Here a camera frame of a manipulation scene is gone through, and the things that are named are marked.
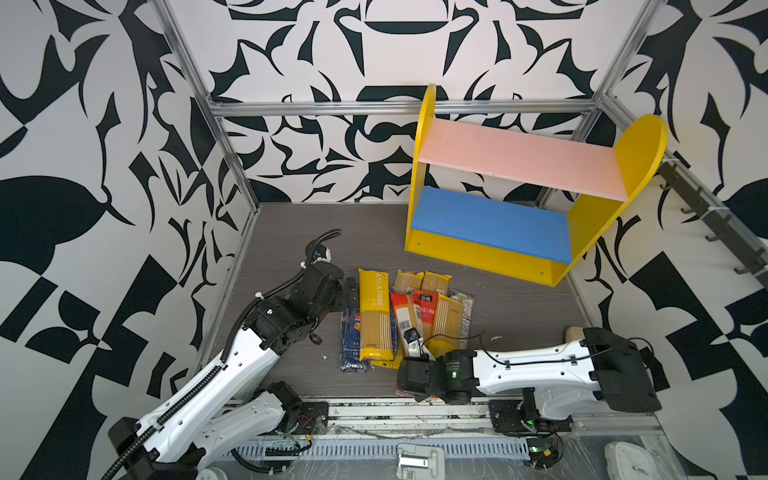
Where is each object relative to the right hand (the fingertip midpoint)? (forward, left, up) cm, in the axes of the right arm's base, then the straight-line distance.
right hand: (413, 382), depth 76 cm
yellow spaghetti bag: (+13, +9, +6) cm, 18 cm away
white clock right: (-16, -45, -2) cm, 48 cm away
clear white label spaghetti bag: (+23, -18, -2) cm, 29 cm away
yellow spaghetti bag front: (+14, -10, +2) cm, 17 cm away
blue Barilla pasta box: (+10, +16, +5) cm, 19 cm away
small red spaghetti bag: (+15, +2, +5) cm, 16 cm away
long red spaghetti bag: (+19, -4, +1) cm, 20 cm away
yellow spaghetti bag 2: (+31, 0, -2) cm, 31 cm away
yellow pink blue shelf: (+54, -39, +7) cm, 67 cm away
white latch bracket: (-16, -1, -2) cm, 16 cm away
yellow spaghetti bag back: (+30, -9, -2) cm, 31 cm away
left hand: (+18, +17, +20) cm, 32 cm away
